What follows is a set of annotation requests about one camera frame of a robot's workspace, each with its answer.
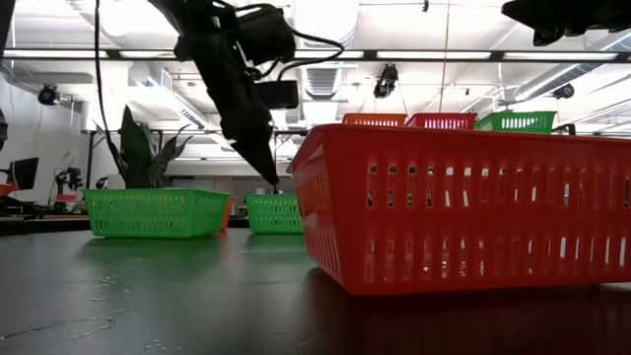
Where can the artificial plant in white pot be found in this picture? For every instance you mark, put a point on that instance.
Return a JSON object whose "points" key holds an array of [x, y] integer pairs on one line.
{"points": [[133, 148]]}

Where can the red plastic basket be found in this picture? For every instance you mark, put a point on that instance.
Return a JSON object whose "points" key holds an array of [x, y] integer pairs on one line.
{"points": [[443, 148], [439, 116]]}

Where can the black aluminium rig frame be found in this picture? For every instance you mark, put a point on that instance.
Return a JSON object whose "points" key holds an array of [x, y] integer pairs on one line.
{"points": [[5, 20]]}

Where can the black ceiling-mounted camera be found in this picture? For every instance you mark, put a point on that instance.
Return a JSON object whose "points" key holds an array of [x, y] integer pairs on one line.
{"points": [[48, 94], [386, 81], [563, 92]]}

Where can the orange plastic basket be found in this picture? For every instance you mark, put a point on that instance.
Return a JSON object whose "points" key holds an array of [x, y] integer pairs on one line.
{"points": [[227, 212], [374, 117]]}

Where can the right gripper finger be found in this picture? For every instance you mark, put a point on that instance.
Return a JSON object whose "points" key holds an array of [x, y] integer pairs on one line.
{"points": [[525, 11]]}

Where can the green plastic basket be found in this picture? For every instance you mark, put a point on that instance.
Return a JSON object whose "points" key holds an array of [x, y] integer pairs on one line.
{"points": [[271, 199], [148, 197], [512, 115]]}

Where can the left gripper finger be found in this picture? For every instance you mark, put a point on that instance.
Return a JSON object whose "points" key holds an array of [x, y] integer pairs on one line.
{"points": [[249, 148], [266, 143]]}

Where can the black computer monitor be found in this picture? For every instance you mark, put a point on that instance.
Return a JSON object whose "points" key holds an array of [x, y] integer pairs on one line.
{"points": [[24, 173]]}

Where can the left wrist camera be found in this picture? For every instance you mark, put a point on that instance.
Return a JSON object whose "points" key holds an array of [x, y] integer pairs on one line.
{"points": [[278, 94]]}

